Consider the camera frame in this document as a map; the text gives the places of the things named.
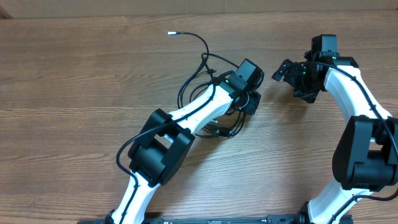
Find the thin black USB-C cable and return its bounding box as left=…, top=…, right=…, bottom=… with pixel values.
left=167, top=30, right=242, bottom=110

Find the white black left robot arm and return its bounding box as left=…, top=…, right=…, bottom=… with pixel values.
left=105, top=59, right=264, bottom=223

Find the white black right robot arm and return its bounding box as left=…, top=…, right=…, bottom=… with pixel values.
left=272, top=34, right=397, bottom=223

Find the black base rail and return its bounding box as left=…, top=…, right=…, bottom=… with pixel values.
left=77, top=213, right=354, bottom=224

